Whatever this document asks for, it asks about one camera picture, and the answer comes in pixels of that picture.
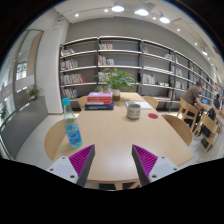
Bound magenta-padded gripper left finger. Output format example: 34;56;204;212
46;143;96;188

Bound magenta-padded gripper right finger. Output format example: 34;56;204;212
131;143;180;188

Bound clear bottle with blue cap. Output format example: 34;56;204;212
61;97;83;149

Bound round-backed wooden chair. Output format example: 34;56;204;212
161;113;194;148
43;119;69;162
142;95;160;110
77;95;89;111

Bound grey patterned cup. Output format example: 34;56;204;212
126;103;142;120

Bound open white magazine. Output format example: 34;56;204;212
124;100;153;111

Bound thick blue book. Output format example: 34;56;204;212
84;102;115;111

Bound red book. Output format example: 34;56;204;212
86;99;114;105
87;96;113;102

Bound person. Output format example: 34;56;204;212
183;80;208;129

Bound green planter plant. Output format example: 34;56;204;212
0;104;9;123
26;84;43;103

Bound open laptop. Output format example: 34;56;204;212
199;96;212;106

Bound green potted plant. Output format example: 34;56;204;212
93;67;143;102

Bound grey shelf unit with books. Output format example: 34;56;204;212
59;35;221;113

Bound ceiling lights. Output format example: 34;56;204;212
73;2;211;58

